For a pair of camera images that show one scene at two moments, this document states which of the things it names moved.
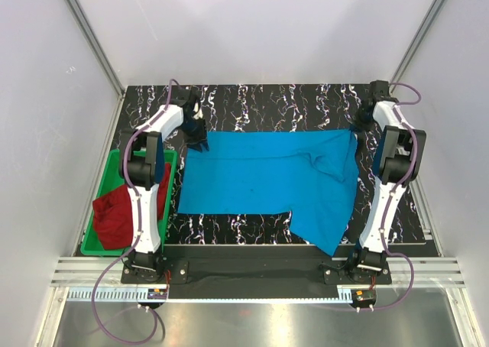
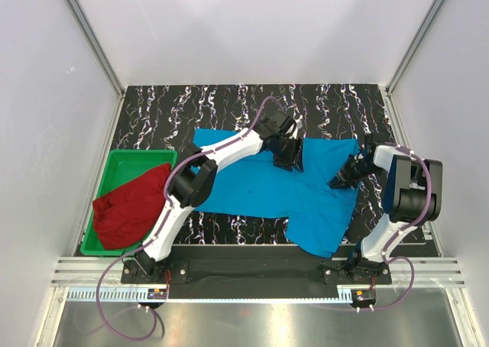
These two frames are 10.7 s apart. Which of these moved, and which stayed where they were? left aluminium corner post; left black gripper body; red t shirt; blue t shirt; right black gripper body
Moved: right black gripper body; left black gripper body; blue t shirt
Stayed: left aluminium corner post; red t shirt
